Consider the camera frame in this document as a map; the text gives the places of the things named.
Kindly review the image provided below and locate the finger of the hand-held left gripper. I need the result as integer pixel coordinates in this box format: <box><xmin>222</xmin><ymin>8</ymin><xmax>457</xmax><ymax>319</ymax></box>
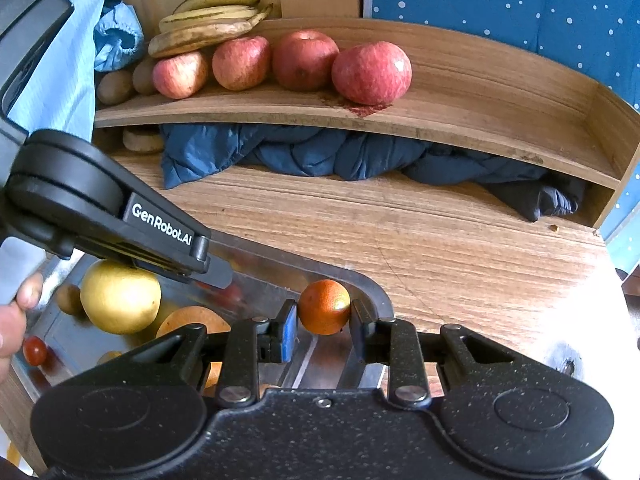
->
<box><xmin>192</xmin><ymin>252</ymin><xmax>235</xmax><ymax>291</ymax></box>

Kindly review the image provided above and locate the tan oblong fruit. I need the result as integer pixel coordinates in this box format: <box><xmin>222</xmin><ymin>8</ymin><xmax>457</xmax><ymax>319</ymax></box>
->
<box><xmin>121</xmin><ymin>126</ymin><xmax>166</xmax><ymax>155</ymax></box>

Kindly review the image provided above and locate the navy padded jacket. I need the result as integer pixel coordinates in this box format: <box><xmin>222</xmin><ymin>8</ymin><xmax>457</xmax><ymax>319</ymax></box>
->
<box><xmin>159</xmin><ymin>122</ymin><xmax>587</xmax><ymax>223</ymax></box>

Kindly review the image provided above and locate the metal tray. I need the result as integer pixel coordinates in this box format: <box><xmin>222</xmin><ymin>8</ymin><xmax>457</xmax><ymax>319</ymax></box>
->
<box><xmin>10</xmin><ymin>230</ymin><xmax>396</xmax><ymax>401</ymax></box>

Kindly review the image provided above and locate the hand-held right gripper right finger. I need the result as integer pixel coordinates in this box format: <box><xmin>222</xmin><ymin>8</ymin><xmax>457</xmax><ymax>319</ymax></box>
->
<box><xmin>349</xmin><ymin>299</ymin><xmax>516</xmax><ymax>409</ymax></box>

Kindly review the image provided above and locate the orange-yellow persimmon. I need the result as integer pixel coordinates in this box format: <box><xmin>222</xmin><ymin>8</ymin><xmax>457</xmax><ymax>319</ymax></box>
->
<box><xmin>155</xmin><ymin>306</ymin><xmax>233</xmax><ymax>391</ymax></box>

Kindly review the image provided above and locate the yellow-green mango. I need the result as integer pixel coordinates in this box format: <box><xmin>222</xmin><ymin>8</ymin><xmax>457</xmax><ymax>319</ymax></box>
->
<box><xmin>80</xmin><ymin>259</ymin><xmax>162</xmax><ymax>336</ymax></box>

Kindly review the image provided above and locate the brown-spotted banana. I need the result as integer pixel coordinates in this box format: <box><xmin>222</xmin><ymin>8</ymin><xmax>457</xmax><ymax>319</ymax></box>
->
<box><xmin>148</xmin><ymin>19</ymin><xmax>255</xmax><ymax>59</ymax></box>

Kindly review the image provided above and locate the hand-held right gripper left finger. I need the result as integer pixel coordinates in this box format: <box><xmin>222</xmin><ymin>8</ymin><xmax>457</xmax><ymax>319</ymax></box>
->
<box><xmin>120</xmin><ymin>299</ymin><xmax>300</xmax><ymax>408</ymax></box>

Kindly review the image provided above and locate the yellow lemon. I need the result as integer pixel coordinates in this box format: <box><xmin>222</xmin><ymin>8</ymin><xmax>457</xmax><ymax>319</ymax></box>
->
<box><xmin>135</xmin><ymin>300</ymin><xmax>181</xmax><ymax>343</ymax></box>

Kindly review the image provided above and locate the wooden shelf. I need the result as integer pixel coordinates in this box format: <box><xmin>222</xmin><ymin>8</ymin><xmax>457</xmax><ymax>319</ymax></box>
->
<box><xmin>93</xmin><ymin>17</ymin><xmax>640</xmax><ymax>231</ymax></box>

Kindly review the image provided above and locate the red cherry tomato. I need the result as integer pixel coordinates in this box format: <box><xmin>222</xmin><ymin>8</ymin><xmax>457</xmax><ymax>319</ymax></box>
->
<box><xmin>22</xmin><ymin>336</ymin><xmax>49</xmax><ymax>367</ymax></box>

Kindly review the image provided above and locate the red apple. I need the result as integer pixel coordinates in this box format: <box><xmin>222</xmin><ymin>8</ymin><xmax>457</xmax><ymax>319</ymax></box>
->
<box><xmin>271</xmin><ymin>29</ymin><xmax>341</xmax><ymax>93</ymax></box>
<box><xmin>331</xmin><ymin>41</ymin><xmax>413</xmax><ymax>106</ymax></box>
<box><xmin>152</xmin><ymin>51</ymin><xmax>210</xmax><ymax>100</ymax></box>
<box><xmin>211</xmin><ymin>36</ymin><xmax>273</xmax><ymax>92</ymax></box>

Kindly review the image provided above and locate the small brown kiwi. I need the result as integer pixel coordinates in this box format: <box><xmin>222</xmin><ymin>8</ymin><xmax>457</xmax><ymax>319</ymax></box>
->
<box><xmin>54</xmin><ymin>283</ymin><xmax>83</xmax><ymax>317</ymax></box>

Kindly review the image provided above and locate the light blue garment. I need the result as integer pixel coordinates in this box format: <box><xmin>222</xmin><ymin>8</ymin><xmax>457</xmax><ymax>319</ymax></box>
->
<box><xmin>0</xmin><ymin>0</ymin><xmax>121</xmax><ymax>143</ymax></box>

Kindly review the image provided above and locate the person's left hand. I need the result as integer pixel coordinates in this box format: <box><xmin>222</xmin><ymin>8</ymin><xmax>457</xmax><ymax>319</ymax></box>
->
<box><xmin>0</xmin><ymin>272</ymin><xmax>45</xmax><ymax>383</ymax></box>

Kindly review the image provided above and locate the large brown kiwi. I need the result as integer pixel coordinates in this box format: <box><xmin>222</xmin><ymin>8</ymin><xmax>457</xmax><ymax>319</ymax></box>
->
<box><xmin>131</xmin><ymin>57</ymin><xmax>158</xmax><ymax>97</ymax></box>
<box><xmin>96</xmin><ymin>69</ymin><xmax>135</xmax><ymax>107</ymax></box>

